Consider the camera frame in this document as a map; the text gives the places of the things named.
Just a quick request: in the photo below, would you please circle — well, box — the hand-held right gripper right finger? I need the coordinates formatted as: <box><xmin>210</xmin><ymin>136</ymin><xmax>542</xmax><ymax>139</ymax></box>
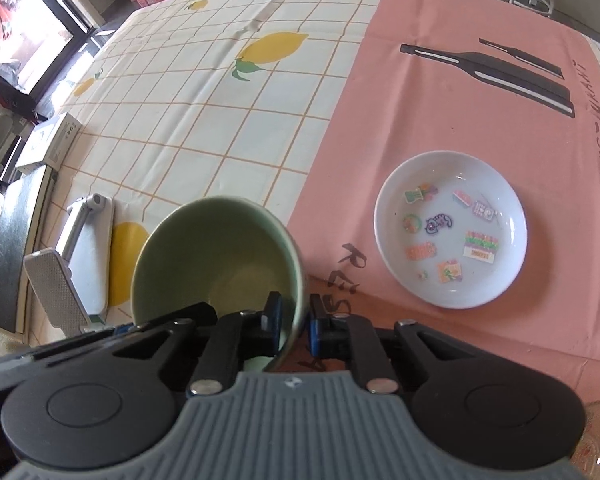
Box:
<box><xmin>306</xmin><ymin>296</ymin><xmax>473</xmax><ymax>395</ymax></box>

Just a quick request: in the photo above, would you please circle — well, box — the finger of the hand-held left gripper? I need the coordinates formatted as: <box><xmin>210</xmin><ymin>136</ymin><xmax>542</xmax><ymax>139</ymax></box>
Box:
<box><xmin>0</xmin><ymin>324</ymin><xmax>148</xmax><ymax>386</ymax></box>

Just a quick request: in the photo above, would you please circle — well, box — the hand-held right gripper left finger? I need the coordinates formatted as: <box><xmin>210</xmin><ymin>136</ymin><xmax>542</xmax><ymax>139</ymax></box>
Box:
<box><xmin>112</xmin><ymin>291</ymin><xmax>283</xmax><ymax>397</ymax></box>

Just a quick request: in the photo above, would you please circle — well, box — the green ceramic bowl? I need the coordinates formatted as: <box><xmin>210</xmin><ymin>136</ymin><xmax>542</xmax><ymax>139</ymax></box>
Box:
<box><xmin>130</xmin><ymin>196</ymin><xmax>308</xmax><ymax>373</ymax></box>

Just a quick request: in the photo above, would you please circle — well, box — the small white sticker-print plate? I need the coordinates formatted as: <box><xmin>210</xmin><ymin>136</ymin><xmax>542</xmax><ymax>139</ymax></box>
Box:
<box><xmin>373</xmin><ymin>151</ymin><xmax>529</xmax><ymax>309</ymax></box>

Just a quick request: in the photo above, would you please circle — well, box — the white folding stand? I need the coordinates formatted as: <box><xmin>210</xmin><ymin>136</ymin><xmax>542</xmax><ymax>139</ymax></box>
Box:
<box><xmin>24</xmin><ymin>194</ymin><xmax>116</xmax><ymax>335</ymax></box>

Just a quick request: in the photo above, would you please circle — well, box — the black notebook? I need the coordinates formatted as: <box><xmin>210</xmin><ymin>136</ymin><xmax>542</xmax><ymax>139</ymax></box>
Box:
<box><xmin>0</xmin><ymin>165</ymin><xmax>56</xmax><ymax>335</ymax></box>

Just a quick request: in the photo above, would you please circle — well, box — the white checked lemon tablecloth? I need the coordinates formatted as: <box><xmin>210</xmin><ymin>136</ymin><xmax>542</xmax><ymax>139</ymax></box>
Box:
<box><xmin>17</xmin><ymin>0</ymin><xmax>600</xmax><ymax>411</ymax></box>

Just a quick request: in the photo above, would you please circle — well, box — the white cardboard box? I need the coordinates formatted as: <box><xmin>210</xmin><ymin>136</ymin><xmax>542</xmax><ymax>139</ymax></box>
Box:
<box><xmin>16</xmin><ymin>113</ymin><xmax>83</xmax><ymax>171</ymax></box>

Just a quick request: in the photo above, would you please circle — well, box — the pink table runner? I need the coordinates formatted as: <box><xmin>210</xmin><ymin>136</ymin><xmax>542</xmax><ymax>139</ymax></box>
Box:
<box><xmin>275</xmin><ymin>0</ymin><xmax>600</xmax><ymax>376</ymax></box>

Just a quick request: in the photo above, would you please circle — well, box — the glass sliding door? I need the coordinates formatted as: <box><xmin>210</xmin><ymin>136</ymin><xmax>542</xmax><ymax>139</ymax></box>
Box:
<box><xmin>0</xmin><ymin>0</ymin><xmax>118</xmax><ymax>126</ymax></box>

